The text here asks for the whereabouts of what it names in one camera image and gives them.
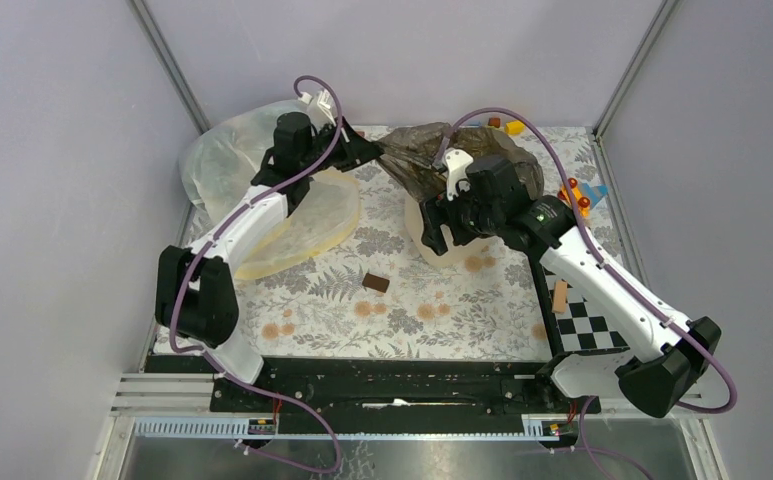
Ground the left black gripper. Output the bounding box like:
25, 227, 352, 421
299, 116, 383, 176

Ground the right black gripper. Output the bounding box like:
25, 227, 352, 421
419, 180, 502, 256

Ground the dark trash bag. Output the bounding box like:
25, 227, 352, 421
374, 122, 545, 201

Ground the beige plastic trash bin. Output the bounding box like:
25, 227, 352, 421
404, 194, 494, 268

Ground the translucent white plastic bag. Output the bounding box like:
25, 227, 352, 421
178, 100, 361, 280

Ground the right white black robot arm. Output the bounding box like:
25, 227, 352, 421
419, 149, 722, 418

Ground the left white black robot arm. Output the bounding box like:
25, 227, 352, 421
154, 112, 383, 411

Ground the small yellow block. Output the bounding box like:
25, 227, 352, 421
503, 120, 526, 136

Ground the orange red toy car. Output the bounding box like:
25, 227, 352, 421
557, 177, 592, 219

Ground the blue paper piece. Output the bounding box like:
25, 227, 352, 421
580, 183, 608, 205

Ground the tan wooden block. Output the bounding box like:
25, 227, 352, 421
552, 280, 568, 314

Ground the small brown wooden block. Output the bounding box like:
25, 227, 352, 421
361, 273, 390, 293

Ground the floral patterned table mat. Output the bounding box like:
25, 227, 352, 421
154, 123, 646, 362

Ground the black white checkerboard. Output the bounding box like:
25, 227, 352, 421
528, 260, 628, 359

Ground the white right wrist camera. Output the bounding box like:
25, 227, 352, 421
442, 148, 474, 201

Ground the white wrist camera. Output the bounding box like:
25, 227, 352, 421
442, 148, 474, 201
299, 89, 336, 131

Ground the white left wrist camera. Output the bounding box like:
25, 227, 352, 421
299, 89, 336, 131

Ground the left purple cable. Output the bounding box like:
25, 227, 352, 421
168, 75, 346, 476

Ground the right aluminium frame post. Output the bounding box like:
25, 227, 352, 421
592, 0, 682, 138

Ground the aluminium frame post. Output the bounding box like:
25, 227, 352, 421
126, 0, 212, 134
592, 0, 682, 138

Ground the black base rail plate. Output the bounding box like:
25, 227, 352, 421
210, 357, 601, 435

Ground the left aluminium frame post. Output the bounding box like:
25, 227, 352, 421
126, 0, 212, 134

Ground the grey slotted cable duct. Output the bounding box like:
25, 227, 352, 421
134, 417, 561, 442

